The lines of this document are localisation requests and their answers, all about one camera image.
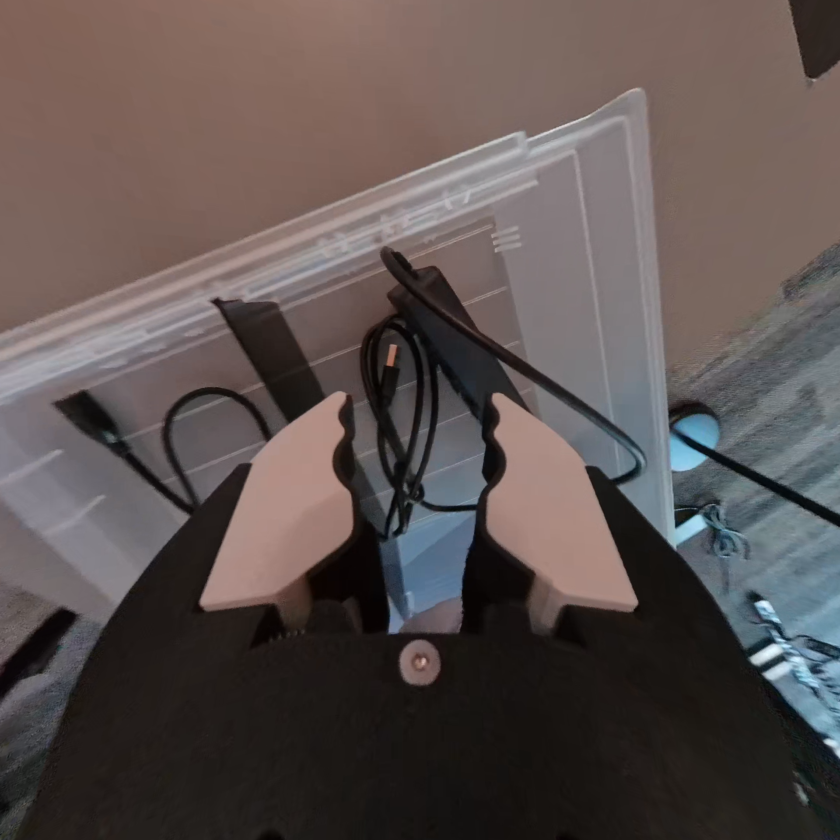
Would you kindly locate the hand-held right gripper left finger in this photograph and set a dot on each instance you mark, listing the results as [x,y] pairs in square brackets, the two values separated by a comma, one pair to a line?
[282,518]

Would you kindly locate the clear plastic organizer box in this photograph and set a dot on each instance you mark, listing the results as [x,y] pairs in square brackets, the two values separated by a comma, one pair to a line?
[577,262]

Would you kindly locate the round foot with black rod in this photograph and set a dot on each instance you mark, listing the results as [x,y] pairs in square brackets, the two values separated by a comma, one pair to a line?
[692,439]

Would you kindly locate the dark bar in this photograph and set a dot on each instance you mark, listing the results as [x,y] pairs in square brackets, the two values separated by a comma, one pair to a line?
[33,656]

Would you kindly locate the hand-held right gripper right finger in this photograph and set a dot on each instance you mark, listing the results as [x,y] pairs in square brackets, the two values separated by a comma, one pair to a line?
[558,518]

